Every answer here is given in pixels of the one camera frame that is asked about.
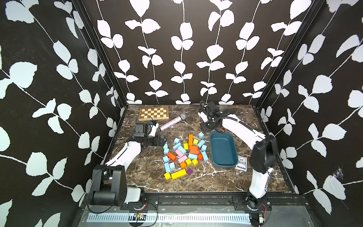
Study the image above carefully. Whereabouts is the yellow block upper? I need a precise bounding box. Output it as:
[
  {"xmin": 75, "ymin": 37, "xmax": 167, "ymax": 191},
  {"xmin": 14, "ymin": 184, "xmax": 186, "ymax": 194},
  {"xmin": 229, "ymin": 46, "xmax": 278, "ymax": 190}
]
[{"xmin": 183, "ymin": 142, "xmax": 189, "ymax": 150}]

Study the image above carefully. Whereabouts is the wooden chessboard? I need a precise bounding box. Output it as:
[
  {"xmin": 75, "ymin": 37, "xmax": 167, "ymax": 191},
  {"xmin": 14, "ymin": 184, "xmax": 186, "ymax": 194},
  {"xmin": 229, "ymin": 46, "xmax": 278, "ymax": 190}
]
[{"xmin": 139, "ymin": 106, "xmax": 169, "ymax": 122}]

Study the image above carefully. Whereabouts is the purple cube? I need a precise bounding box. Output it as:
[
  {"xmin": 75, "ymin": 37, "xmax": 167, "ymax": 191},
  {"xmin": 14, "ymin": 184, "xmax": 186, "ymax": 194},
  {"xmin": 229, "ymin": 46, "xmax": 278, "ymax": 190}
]
[{"xmin": 186, "ymin": 168, "xmax": 193, "ymax": 176}]

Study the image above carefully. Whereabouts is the pink block lower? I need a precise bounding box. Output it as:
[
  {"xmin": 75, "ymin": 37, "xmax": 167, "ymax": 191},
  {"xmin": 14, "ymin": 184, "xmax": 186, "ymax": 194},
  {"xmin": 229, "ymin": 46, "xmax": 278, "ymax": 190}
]
[{"xmin": 178, "ymin": 155, "xmax": 188, "ymax": 163}]

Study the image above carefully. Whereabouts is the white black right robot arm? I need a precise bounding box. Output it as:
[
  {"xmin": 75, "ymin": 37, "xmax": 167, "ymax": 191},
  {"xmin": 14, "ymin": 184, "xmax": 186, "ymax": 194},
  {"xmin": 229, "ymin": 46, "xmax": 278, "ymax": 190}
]
[{"xmin": 199, "ymin": 102, "xmax": 278, "ymax": 211}]

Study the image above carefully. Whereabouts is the red block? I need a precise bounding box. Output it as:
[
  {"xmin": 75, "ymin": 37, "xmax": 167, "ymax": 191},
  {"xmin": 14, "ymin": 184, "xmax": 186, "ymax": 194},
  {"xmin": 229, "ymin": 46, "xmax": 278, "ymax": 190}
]
[
  {"xmin": 190, "ymin": 150, "xmax": 199, "ymax": 155},
  {"xmin": 189, "ymin": 145, "xmax": 198, "ymax": 151},
  {"xmin": 167, "ymin": 152, "xmax": 177, "ymax": 162}
]

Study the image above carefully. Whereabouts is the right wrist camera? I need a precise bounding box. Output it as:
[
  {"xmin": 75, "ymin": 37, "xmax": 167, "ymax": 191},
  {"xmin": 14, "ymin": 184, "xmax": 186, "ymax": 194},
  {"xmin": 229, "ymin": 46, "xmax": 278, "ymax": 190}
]
[{"xmin": 200, "ymin": 101, "xmax": 220, "ymax": 121}]

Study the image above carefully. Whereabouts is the playing card box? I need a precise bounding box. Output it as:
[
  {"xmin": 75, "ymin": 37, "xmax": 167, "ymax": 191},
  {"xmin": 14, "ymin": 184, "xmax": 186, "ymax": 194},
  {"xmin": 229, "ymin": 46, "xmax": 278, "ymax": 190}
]
[{"xmin": 235, "ymin": 156, "xmax": 247, "ymax": 172}]

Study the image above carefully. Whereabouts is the dark teal plastic tray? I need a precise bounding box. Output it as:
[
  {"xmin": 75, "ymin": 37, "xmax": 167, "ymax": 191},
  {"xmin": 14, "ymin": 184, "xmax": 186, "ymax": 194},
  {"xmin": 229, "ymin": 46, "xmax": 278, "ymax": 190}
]
[{"xmin": 210, "ymin": 132, "xmax": 238, "ymax": 168}]

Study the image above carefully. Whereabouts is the light blue thin block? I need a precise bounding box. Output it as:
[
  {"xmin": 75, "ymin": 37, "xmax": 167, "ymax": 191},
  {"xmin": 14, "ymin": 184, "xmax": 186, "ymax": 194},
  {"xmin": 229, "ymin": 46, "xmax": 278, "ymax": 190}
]
[{"xmin": 173, "ymin": 142, "xmax": 181, "ymax": 150}]

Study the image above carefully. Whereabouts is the small yellow cube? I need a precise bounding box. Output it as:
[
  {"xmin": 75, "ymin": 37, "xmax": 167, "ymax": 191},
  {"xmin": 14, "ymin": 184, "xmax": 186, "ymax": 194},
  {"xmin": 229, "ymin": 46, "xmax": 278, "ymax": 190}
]
[{"xmin": 164, "ymin": 172, "xmax": 171, "ymax": 180}]

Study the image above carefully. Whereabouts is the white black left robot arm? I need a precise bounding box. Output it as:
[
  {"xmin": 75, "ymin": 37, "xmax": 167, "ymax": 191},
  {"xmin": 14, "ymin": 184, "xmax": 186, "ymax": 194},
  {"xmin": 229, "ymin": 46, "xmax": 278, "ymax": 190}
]
[{"xmin": 88, "ymin": 135, "xmax": 167, "ymax": 207}]

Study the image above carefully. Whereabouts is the white slotted cable duct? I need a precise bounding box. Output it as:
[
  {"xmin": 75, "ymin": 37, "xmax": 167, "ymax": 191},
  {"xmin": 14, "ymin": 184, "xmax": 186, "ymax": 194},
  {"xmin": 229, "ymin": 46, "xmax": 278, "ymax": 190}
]
[{"xmin": 86, "ymin": 213, "xmax": 251, "ymax": 224}]

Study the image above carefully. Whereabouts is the pink block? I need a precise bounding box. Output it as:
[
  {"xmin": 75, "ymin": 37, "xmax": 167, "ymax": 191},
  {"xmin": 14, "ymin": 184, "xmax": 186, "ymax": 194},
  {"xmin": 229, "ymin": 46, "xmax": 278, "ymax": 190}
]
[
  {"xmin": 175, "ymin": 149, "xmax": 184, "ymax": 158},
  {"xmin": 178, "ymin": 155, "xmax": 188, "ymax": 163}
]

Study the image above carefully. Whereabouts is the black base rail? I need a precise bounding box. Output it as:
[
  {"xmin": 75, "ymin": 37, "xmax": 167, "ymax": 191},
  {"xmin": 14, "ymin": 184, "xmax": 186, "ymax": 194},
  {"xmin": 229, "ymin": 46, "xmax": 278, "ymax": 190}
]
[{"xmin": 82, "ymin": 192, "xmax": 308, "ymax": 212}]

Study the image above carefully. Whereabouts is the pink block upper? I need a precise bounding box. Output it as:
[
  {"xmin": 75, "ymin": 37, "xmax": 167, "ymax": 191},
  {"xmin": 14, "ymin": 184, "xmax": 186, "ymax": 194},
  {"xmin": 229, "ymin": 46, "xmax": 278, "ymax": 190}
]
[{"xmin": 175, "ymin": 149, "xmax": 184, "ymax": 158}]

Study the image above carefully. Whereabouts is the purple glitter microphone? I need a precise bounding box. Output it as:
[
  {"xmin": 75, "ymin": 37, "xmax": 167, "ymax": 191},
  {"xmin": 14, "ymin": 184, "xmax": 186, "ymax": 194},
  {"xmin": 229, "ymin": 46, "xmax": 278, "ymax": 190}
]
[{"xmin": 160, "ymin": 113, "xmax": 187, "ymax": 131}]

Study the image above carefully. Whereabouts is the orange cube lower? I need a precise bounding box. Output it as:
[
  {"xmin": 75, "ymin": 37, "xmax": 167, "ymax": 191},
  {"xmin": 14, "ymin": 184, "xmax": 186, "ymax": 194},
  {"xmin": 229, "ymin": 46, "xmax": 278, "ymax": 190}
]
[{"xmin": 180, "ymin": 162, "xmax": 187, "ymax": 169}]

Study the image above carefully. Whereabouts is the light blue angled block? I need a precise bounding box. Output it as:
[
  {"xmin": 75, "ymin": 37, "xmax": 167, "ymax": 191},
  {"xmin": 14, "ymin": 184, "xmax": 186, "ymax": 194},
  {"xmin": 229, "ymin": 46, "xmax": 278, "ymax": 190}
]
[{"xmin": 178, "ymin": 146, "xmax": 186, "ymax": 154}]

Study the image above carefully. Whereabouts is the tall orange block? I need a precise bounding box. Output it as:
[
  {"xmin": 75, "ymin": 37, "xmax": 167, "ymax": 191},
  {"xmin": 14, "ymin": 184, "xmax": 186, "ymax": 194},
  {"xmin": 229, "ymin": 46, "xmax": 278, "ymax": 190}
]
[{"xmin": 188, "ymin": 134, "xmax": 193, "ymax": 146}]

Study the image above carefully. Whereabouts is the lime green cube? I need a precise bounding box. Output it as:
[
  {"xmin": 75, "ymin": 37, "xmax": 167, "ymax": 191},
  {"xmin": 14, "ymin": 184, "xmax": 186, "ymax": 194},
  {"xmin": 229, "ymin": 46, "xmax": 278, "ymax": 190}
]
[{"xmin": 193, "ymin": 139, "xmax": 199, "ymax": 146}]

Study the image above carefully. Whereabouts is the red block left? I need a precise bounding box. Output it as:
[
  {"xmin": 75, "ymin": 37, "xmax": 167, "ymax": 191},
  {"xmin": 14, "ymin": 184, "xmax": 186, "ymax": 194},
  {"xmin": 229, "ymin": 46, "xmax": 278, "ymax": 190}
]
[{"xmin": 167, "ymin": 152, "xmax": 177, "ymax": 162}]

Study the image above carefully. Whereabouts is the long yellow block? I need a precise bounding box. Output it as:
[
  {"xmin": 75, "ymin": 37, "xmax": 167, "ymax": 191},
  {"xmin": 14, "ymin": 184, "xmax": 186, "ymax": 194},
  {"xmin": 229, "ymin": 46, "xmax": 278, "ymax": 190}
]
[{"xmin": 171, "ymin": 169, "xmax": 187, "ymax": 180}]

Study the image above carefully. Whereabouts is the yellow cube lower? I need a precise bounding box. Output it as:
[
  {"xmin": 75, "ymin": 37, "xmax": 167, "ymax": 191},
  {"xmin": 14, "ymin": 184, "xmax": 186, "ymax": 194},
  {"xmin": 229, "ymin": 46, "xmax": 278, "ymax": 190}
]
[{"xmin": 192, "ymin": 159, "xmax": 198, "ymax": 166}]

